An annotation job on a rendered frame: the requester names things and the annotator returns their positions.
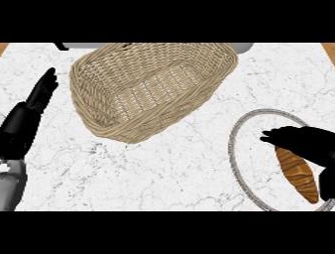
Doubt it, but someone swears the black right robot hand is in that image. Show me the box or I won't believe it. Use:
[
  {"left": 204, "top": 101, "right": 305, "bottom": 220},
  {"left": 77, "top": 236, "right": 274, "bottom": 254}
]
[{"left": 258, "top": 125, "right": 335, "bottom": 202}]

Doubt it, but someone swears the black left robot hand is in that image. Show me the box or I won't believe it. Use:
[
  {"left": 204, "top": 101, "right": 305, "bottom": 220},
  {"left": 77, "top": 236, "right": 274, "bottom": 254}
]
[{"left": 0, "top": 66, "right": 60, "bottom": 161}]

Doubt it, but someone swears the brown croissant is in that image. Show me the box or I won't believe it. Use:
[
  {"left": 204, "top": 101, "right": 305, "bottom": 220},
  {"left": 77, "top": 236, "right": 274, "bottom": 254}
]
[{"left": 272, "top": 146, "right": 320, "bottom": 204}]

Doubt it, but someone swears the white round placemat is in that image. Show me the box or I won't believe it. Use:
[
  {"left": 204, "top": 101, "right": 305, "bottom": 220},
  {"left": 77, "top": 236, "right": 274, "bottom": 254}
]
[{"left": 228, "top": 108, "right": 335, "bottom": 212}]

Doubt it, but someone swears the tan wicker basket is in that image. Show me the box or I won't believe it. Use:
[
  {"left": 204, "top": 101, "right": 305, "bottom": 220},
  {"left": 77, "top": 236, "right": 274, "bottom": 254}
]
[{"left": 69, "top": 43, "right": 240, "bottom": 145}]

